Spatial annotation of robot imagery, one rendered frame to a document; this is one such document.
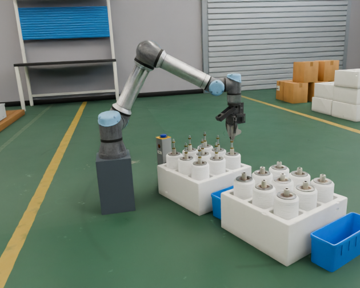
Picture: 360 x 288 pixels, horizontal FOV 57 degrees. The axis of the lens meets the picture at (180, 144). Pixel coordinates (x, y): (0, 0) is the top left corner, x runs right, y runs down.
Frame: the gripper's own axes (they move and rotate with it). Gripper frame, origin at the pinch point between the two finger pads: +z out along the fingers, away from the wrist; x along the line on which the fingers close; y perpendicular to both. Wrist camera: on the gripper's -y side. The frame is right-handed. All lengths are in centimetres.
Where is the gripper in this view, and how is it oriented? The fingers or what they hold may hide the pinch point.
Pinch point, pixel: (231, 138)
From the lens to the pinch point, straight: 188.8
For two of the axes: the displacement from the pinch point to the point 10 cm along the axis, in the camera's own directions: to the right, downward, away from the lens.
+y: 9.0, -1.5, 4.1
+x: -4.4, -2.2, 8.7
